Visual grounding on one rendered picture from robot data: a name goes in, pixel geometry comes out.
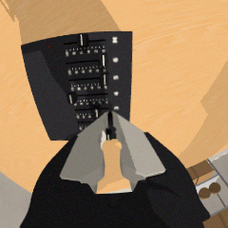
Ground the black lighting desk panel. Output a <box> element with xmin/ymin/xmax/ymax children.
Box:
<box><xmin>21</xmin><ymin>31</ymin><xmax>133</xmax><ymax>141</ymax></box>

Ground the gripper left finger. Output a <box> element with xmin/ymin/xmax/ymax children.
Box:
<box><xmin>20</xmin><ymin>111</ymin><xmax>110</xmax><ymax>228</ymax></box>

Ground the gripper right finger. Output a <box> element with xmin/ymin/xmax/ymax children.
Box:
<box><xmin>110</xmin><ymin>111</ymin><xmax>210</xmax><ymax>222</ymax></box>

